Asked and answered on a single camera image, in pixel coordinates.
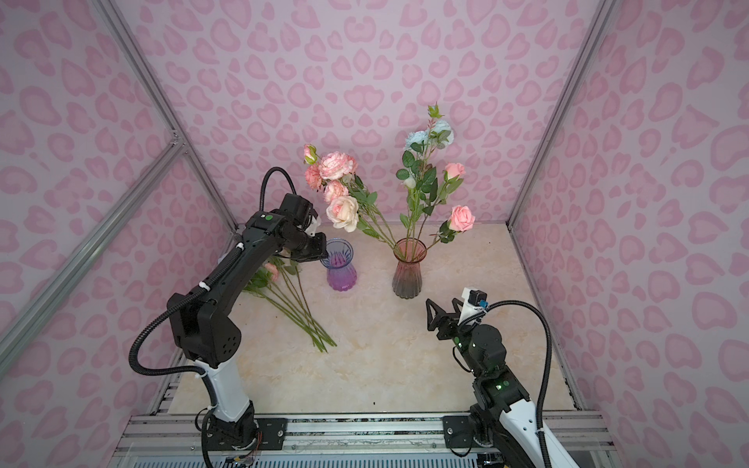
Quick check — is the pale blue flower spray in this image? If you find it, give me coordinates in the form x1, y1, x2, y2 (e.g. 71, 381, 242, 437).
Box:
396, 103, 454, 240

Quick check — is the blue purple glass vase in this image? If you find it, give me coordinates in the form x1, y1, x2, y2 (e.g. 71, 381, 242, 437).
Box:
320, 238, 358, 292

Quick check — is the aluminium corner frame post left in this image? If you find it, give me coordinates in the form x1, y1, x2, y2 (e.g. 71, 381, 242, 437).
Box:
93, 0, 239, 232

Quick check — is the aluminium corner frame post right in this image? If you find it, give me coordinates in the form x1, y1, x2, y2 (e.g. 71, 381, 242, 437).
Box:
506, 0, 621, 233

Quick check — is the aluminium diagonal frame bar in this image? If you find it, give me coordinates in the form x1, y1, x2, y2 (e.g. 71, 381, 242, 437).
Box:
1, 138, 185, 376

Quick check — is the pink rosebud stem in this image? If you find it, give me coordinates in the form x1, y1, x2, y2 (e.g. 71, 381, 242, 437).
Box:
427, 206, 475, 250
417, 163, 465, 238

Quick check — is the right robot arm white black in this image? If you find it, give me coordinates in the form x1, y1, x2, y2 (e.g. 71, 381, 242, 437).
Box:
425, 290, 579, 467

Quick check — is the pink white peony spray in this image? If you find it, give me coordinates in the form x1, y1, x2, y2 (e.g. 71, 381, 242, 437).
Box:
302, 144, 399, 250

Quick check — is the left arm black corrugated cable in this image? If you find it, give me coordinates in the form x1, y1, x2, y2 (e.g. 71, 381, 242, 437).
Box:
128, 166, 300, 468

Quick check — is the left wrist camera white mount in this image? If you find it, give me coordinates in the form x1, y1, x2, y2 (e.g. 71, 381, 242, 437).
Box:
305, 216, 322, 237

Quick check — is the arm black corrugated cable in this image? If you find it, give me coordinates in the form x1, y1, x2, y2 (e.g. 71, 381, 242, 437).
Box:
482, 299, 554, 468
128, 166, 300, 468

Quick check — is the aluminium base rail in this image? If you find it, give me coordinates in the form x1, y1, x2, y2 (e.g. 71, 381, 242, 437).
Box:
110, 382, 621, 468

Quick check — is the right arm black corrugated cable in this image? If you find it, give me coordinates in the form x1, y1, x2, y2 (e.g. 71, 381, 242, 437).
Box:
482, 299, 554, 468

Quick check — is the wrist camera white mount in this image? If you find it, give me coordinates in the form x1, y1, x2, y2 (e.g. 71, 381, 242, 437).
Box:
305, 216, 322, 237
458, 288, 489, 327

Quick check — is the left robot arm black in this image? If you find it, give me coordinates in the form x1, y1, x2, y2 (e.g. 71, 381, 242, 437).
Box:
168, 193, 327, 452

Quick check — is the cream white rose stem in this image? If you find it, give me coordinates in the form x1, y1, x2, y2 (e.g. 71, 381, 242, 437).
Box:
243, 255, 337, 353

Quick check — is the aluminium corner frame post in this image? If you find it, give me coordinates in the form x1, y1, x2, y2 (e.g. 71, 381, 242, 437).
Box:
93, 0, 239, 232
506, 0, 621, 233

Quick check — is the pink grey glass vase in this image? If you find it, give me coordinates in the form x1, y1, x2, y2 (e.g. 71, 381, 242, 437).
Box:
392, 238, 427, 300

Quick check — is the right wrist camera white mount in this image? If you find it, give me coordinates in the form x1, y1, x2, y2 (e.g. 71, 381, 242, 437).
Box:
458, 288, 489, 327

